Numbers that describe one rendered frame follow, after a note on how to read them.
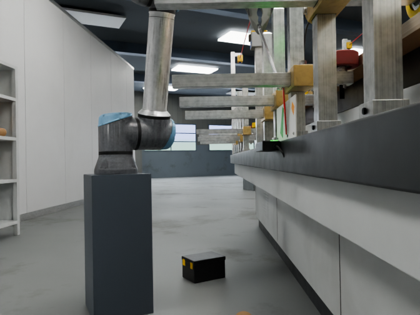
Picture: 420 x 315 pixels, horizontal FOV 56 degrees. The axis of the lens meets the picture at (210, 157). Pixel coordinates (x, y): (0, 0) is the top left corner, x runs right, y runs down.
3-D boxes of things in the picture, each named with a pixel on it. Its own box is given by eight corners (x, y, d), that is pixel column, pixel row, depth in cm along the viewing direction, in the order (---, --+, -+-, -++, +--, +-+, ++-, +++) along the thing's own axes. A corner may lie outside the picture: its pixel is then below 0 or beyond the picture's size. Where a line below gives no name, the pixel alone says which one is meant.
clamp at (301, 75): (294, 86, 90) (293, 64, 90) (283, 95, 104) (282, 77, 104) (318, 85, 90) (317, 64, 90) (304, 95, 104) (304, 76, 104)
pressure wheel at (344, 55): (330, 96, 91) (329, 47, 91) (320, 101, 99) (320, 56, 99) (365, 95, 91) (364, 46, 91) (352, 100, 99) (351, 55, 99)
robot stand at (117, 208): (94, 324, 158) (91, 175, 159) (85, 304, 181) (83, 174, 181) (153, 313, 169) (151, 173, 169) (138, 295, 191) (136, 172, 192)
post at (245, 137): (244, 155, 247) (242, 79, 248) (243, 155, 251) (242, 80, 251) (249, 154, 247) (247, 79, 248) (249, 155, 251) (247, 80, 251)
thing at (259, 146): (265, 157, 96) (265, 139, 96) (255, 158, 118) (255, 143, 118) (285, 157, 96) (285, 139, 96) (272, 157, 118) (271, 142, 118)
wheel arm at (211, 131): (196, 135, 244) (195, 128, 244) (196, 135, 247) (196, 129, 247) (266, 134, 244) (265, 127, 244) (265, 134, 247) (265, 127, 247)
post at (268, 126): (265, 158, 147) (262, 31, 148) (264, 158, 151) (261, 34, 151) (274, 158, 147) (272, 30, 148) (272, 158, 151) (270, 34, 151)
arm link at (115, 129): (94, 152, 178) (94, 113, 178) (130, 152, 187) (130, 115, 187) (102, 151, 165) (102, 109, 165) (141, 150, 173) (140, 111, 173)
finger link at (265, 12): (268, 39, 114) (267, 7, 114) (271, 32, 108) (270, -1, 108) (257, 39, 114) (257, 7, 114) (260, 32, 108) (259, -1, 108)
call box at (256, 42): (251, 47, 172) (251, 30, 172) (250, 52, 179) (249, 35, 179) (267, 47, 172) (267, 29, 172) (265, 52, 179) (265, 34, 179)
